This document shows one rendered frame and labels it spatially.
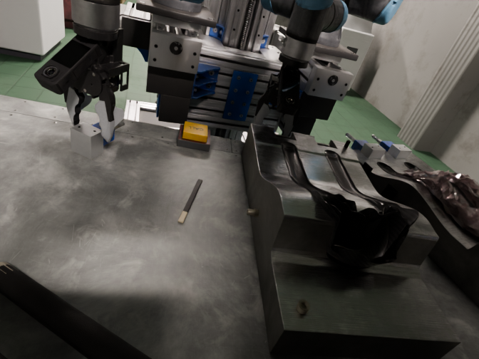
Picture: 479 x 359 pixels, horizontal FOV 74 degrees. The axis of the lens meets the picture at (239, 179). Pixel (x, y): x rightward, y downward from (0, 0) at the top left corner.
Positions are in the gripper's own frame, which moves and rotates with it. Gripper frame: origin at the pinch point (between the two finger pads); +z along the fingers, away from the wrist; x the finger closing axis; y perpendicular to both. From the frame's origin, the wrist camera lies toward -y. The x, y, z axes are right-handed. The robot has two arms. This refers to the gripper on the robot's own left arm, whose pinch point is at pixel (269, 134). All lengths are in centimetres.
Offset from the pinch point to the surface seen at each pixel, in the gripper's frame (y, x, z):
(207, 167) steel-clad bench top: -15.2, 13.8, 4.6
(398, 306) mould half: -48, -18, -1
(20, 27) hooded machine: 206, 194, 58
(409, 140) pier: 246, -195, 80
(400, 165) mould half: 0.3, -37.9, -0.8
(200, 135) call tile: -7.6, 17.3, 1.1
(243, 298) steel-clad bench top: -47.5, 4.0, 4.6
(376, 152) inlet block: 0.2, -29.4, -2.7
